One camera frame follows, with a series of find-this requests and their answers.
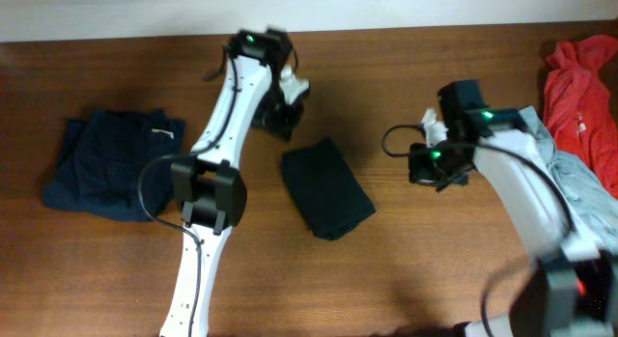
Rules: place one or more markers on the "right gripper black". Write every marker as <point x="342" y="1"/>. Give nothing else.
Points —
<point x="420" y="171"/>

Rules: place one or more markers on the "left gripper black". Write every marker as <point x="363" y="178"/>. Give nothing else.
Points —
<point x="281" y="122"/>

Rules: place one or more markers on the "black t-shirt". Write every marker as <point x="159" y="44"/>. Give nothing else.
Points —
<point x="325" y="190"/>

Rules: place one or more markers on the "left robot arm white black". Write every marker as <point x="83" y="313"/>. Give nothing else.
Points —
<point x="261" y="90"/>

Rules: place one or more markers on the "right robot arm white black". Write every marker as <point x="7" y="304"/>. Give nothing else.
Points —
<point x="572" y="290"/>

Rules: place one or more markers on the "red t-shirt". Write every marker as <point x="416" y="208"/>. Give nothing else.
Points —
<point x="576" y="110"/>

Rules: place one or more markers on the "light blue grey garment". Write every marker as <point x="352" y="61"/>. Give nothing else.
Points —
<point x="592" y="204"/>

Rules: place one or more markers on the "folded navy blue garment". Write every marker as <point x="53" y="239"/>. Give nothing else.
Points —
<point x="98" y="167"/>

